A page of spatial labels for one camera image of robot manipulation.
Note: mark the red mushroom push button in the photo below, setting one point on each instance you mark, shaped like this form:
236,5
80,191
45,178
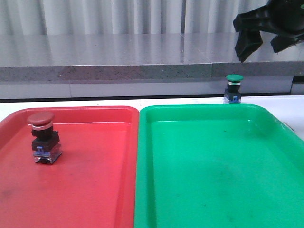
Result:
46,145

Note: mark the grey stone platform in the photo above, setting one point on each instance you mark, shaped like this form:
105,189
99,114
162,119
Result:
84,66

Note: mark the green mushroom push button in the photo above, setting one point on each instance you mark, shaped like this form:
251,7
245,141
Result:
232,94

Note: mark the red plastic tray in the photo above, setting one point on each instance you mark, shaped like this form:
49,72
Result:
91,185

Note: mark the green plastic tray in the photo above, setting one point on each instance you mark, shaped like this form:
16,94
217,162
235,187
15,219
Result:
217,166

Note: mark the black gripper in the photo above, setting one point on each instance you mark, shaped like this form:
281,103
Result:
288,15

